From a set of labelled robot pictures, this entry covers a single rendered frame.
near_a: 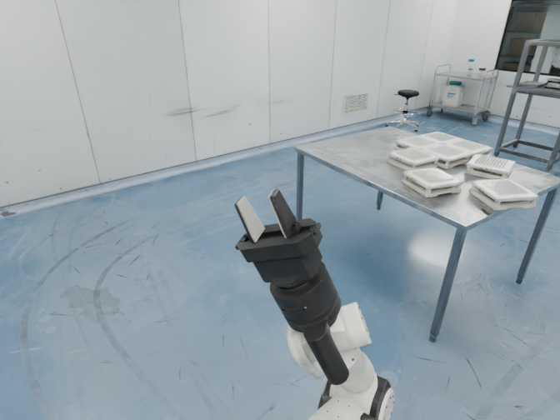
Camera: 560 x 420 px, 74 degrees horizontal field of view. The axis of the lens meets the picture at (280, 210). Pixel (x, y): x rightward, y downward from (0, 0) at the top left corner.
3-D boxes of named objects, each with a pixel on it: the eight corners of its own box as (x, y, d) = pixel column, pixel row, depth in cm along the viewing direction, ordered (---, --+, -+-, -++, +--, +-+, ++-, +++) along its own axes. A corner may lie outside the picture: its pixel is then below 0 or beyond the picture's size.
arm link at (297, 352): (335, 300, 58) (354, 332, 68) (282, 318, 60) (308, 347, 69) (346, 340, 54) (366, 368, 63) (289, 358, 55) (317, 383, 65)
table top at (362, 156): (293, 150, 300) (293, 146, 299) (388, 129, 354) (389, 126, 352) (465, 232, 190) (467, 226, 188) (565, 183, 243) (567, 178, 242)
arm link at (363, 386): (379, 347, 65) (397, 379, 78) (327, 328, 70) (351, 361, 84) (358, 410, 60) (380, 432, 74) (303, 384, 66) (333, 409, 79)
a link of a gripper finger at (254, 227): (236, 206, 48) (257, 243, 51) (247, 192, 51) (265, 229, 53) (226, 207, 49) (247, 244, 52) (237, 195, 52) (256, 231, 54)
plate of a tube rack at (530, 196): (470, 183, 222) (471, 180, 221) (508, 181, 225) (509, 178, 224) (497, 202, 200) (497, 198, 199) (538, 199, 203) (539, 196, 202)
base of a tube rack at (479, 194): (468, 191, 224) (469, 187, 223) (506, 188, 227) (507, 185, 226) (494, 210, 203) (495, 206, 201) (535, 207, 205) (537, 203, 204)
